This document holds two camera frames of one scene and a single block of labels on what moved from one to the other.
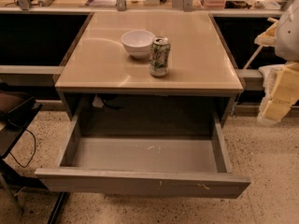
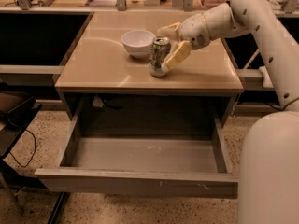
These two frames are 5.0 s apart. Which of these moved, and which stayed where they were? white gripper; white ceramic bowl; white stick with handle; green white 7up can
Moved: white gripper
Stayed: white ceramic bowl; green white 7up can; white stick with handle
